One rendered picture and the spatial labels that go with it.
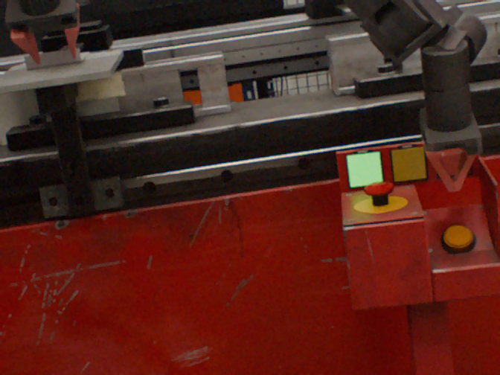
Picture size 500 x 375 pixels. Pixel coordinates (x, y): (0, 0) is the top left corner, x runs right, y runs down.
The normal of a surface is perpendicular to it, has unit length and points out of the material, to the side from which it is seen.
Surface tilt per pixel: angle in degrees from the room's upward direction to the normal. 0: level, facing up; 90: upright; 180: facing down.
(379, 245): 90
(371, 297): 90
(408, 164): 90
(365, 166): 90
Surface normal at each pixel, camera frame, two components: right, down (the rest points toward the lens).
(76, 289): 0.06, 0.24
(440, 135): -0.15, -0.87
